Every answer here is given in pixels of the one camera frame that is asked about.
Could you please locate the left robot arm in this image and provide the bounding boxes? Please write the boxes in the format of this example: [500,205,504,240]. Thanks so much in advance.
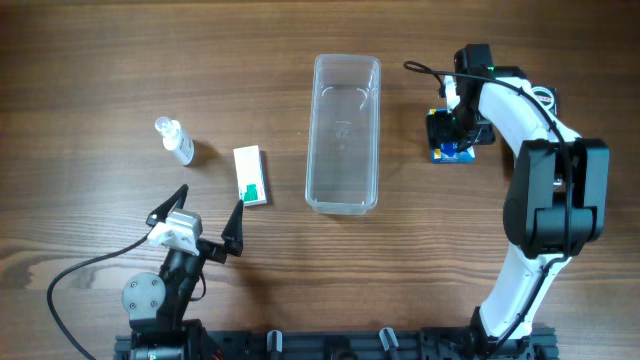
[114,185,244,360]

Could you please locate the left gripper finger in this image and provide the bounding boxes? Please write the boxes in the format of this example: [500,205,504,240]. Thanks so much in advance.
[146,184,189,226]
[221,200,244,257]

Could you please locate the dark green round-label box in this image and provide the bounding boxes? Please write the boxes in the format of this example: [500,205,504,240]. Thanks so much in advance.
[532,85,558,116]

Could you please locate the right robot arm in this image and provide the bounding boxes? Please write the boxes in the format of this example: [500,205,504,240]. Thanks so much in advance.
[426,44,610,359]

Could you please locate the white spray bottle clear cap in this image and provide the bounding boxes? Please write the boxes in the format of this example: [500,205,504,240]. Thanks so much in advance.
[155,117,195,166]

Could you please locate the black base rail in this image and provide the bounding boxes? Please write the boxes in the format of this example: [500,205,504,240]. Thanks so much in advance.
[113,327,560,360]

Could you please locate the blue yellow VapoDrops box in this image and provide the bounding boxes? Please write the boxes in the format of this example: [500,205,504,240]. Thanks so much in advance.
[426,109,475,164]

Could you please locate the clear plastic container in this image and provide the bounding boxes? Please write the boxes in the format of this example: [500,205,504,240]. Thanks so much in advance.
[305,54,381,216]

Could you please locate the white green medicine box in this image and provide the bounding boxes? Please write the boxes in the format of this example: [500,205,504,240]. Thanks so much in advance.
[233,145,267,207]

